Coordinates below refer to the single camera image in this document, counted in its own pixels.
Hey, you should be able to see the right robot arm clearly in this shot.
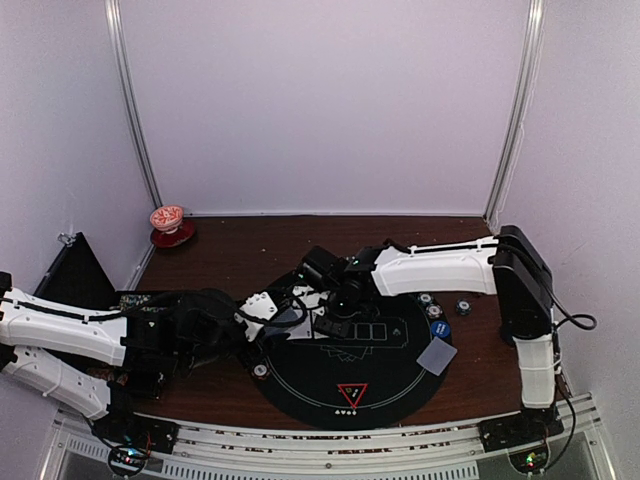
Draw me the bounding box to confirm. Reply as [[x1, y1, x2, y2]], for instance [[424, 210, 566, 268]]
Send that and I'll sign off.
[[295, 225, 597, 446]]

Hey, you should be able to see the right aluminium frame post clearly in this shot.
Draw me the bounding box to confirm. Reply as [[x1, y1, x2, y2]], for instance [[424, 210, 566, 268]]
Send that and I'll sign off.
[[483, 0, 546, 232]]

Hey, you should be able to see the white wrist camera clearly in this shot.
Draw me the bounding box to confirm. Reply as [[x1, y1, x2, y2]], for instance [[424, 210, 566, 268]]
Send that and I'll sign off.
[[234, 291, 278, 342], [292, 285, 329, 315]]

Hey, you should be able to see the red patterned bowl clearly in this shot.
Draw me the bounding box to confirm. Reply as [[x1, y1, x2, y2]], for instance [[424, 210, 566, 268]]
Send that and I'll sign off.
[[149, 205, 184, 234]]

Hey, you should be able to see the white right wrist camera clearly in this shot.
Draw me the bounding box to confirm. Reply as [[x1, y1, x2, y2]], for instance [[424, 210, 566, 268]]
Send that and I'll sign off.
[[292, 285, 329, 315]]

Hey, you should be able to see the left aluminium frame post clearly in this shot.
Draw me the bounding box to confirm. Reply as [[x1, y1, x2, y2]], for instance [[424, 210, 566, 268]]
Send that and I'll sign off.
[[103, 0, 164, 209]]

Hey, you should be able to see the face up ace card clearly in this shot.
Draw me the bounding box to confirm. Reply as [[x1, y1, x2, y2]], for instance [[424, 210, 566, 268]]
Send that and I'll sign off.
[[289, 311, 317, 340]]

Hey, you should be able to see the green chip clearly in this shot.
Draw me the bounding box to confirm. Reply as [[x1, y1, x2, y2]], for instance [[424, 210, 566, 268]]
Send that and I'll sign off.
[[418, 293, 433, 305]]

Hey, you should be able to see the blue playing card deck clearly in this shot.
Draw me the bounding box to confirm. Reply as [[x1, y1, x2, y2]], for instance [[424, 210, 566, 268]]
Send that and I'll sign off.
[[271, 308, 307, 330]]

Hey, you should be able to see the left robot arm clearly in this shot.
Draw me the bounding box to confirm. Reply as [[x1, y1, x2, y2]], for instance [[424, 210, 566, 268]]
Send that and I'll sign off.
[[1, 272, 248, 444]]

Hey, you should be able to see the front aluminium rail base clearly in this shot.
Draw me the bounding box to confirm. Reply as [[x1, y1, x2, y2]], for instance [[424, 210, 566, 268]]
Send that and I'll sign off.
[[44, 392, 601, 480]]

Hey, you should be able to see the round black poker mat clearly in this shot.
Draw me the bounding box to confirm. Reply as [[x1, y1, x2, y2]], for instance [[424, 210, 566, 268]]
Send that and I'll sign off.
[[242, 274, 450, 430]]

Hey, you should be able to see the red triangle marker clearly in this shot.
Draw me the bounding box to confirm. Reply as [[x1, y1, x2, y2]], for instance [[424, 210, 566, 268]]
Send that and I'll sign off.
[[337, 383, 368, 409]]

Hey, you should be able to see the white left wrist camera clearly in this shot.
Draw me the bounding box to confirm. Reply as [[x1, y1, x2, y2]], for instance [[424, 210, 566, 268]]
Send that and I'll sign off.
[[234, 291, 278, 342]]

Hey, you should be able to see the blue round blind button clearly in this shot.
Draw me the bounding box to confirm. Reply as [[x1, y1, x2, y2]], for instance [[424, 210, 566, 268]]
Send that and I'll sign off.
[[431, 320, 451, 339]]

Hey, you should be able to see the aluminium frame post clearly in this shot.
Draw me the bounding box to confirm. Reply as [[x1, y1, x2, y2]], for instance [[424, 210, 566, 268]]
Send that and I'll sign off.
[[103, 0, 164, 209], [483, 0, 546, 232]]

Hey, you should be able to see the black poker chip case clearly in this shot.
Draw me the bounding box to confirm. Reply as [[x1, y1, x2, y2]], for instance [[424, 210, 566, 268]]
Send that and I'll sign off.
[[34, 232, 184, 401]]

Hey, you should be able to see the blue white chip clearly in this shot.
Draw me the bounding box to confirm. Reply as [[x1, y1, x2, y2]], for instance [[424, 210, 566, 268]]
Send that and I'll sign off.
[[425, 304, 443, 320]]

